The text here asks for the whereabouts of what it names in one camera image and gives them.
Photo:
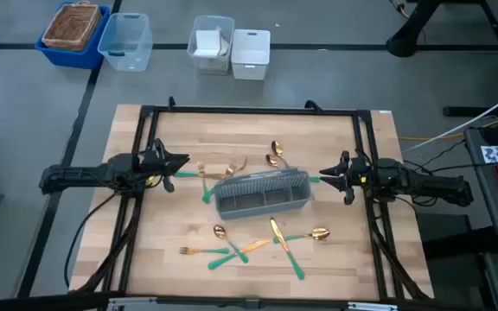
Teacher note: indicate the white plastic bin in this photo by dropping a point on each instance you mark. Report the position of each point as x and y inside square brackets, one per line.
[250, 65]

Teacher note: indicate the black frame clamp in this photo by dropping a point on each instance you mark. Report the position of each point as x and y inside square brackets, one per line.
[171, 103]
[313, 104]

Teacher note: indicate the grey plastic cutlery basket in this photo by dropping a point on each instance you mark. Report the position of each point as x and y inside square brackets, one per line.
[262, 183]

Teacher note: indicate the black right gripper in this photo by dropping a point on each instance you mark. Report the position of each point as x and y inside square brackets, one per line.
[359, 175]

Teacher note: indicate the brown wicker basket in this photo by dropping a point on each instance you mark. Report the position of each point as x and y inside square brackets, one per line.
[72, 26]

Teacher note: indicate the clear plastic bin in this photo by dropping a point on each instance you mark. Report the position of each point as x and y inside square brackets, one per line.
[210, 65]

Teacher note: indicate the dark grey side table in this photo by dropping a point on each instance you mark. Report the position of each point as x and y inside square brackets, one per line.
[487, 203]

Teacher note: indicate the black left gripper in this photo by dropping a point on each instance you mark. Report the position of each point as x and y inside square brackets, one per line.
[149, 166]

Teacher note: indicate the black furniture base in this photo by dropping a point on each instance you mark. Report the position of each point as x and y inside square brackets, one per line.
[456, 244]

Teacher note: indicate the black crossbar silver brackets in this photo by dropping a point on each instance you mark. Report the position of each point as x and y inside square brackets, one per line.
[24, 301]

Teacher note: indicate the white cardboard box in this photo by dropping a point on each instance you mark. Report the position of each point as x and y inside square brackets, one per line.
[208, 41]

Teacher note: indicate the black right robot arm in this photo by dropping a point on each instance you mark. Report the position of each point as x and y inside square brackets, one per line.
[426, 183]

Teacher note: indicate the black stand foot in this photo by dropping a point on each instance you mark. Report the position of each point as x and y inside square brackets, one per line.
[404, 43]

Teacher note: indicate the blue plastic bin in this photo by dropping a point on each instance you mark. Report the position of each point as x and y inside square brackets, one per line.
[76, 60]

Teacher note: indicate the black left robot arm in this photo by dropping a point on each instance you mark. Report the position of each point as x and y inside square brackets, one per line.
[80, 175]

